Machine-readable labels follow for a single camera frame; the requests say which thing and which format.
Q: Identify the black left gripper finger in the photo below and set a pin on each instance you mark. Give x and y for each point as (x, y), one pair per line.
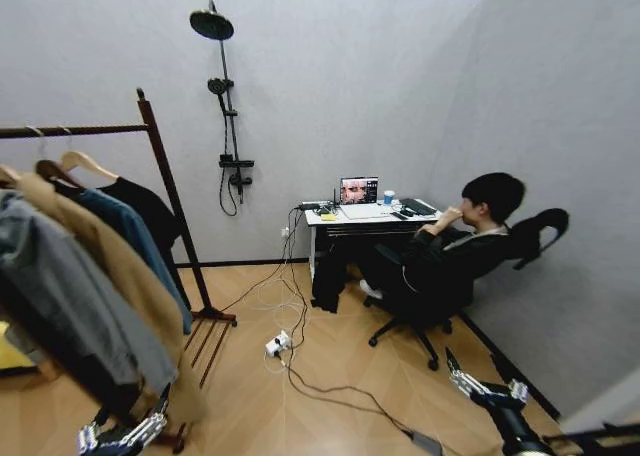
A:
(150, 426)
(92, 437)

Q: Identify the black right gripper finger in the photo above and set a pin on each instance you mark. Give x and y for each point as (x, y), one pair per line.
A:
(465, 383)
(516, 391)

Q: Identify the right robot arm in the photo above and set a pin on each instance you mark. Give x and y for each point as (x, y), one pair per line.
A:
(539, 450)

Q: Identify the grey hanging garment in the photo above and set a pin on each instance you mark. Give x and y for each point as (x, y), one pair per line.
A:
(65, 296)

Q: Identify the blue hanging garment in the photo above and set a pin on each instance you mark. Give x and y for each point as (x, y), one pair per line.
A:
(135, 236)

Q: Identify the black hanging garment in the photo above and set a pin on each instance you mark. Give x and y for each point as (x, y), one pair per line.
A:
(145, 211)

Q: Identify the light wooden hanger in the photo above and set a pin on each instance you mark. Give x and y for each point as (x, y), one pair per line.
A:
(85, 162)

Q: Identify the dark brown wooden hanger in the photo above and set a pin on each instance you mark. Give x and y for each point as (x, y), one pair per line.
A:
(50, 168)

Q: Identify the grey power adapter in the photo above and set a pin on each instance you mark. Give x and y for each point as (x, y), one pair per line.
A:
(426, 442)

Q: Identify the yellow box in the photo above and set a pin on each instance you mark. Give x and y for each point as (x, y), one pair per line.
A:
(12, 348)

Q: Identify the person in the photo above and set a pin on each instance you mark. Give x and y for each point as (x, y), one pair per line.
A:
(440, 261)

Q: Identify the white power strip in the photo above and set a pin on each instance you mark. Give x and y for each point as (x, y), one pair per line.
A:
(278, 345)

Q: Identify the black office chair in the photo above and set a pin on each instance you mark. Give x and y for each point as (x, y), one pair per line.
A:
(537, 231)

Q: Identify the black cloth under desk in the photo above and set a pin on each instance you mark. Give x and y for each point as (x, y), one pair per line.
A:
(330, 281)

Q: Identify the tan hanging coat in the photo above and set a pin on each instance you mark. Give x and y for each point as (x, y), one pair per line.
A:
(115, 256)

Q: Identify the small black desk remote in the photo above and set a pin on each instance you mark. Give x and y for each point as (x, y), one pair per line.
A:
(400, 215)

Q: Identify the black keyboard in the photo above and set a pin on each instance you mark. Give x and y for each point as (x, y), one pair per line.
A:
(419, 205)

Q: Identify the white desk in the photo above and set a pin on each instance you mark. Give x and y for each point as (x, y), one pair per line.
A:
(365, 223)

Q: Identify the blue and white cup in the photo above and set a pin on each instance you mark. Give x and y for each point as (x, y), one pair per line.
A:
(389, 197)

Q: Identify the yellow sticky note pad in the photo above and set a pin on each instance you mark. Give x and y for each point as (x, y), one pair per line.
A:
(328, 217)

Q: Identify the open laptop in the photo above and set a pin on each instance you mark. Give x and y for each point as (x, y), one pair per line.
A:
(359, 191)

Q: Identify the black router with antenna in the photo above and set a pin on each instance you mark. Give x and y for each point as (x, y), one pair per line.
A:
(316, 206)

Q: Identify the dark brown wooden clothes rack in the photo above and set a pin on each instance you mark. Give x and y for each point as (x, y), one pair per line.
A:
(170, 186)

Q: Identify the black hand shower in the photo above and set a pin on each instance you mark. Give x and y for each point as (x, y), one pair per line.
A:
(216, 85)

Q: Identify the black rain shower head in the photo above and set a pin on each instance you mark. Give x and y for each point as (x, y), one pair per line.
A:
(212, 24)

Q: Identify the white wall socket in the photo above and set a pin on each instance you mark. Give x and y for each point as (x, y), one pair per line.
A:
(285, 232)

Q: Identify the black shower rail with mixer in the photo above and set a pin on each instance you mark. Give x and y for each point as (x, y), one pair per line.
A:
(232, 141)

